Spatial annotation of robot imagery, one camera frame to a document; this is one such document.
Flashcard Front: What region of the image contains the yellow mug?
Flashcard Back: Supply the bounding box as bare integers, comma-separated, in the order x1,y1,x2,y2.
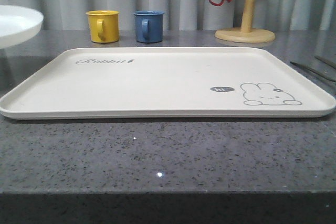
86,10,119,44

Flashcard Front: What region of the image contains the wooden mug tree stand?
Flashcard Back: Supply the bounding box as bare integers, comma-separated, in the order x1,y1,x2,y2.
215,0,275,43

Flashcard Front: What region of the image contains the cream rabbit print tray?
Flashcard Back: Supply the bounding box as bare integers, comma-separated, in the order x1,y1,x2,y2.
1,47,335,119

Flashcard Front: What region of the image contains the silver fork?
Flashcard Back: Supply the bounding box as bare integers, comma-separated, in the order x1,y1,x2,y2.
290,61,336,83

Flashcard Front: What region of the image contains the blue mug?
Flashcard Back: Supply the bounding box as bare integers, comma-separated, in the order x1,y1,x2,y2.
133,10,164,43

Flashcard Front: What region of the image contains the white round plate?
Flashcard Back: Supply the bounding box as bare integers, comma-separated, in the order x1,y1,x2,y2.
1,5,44,49

